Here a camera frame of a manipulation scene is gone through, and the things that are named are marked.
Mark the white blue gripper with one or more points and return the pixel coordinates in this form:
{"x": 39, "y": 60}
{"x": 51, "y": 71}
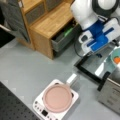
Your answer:
{"x": 99, "y": 35}

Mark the teal bowl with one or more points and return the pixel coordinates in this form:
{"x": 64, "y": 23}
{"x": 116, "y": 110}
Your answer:
{"x": 114, "y": 53}

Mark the orange carrot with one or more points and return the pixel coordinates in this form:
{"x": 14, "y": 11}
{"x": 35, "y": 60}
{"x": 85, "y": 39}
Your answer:
{"x": 116, "y": 60}

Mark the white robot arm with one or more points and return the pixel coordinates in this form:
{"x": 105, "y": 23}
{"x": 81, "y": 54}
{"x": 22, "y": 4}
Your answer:
{"x": 87, "y": 12}

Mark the grey open drawer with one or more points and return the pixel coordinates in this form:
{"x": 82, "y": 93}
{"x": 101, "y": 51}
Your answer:
{"x": 59, "y": 41}

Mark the green item in drawer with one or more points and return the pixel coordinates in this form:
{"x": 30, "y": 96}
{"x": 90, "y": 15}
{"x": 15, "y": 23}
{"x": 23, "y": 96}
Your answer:
{"x": 67, "y": 31}

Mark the silver toaster oven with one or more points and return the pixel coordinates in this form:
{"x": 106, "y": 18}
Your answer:
{"x": 109, "y": 91}

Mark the wooden cabinet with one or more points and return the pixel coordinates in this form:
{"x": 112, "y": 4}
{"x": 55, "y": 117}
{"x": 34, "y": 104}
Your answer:
{"x": 35, "y": 22}

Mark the pink frying pan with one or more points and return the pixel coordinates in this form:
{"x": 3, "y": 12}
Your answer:
{"x": 58, "y": 97}

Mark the white induction cooker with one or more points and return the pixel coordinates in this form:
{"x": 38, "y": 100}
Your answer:
{"x": 43, "y": 112}

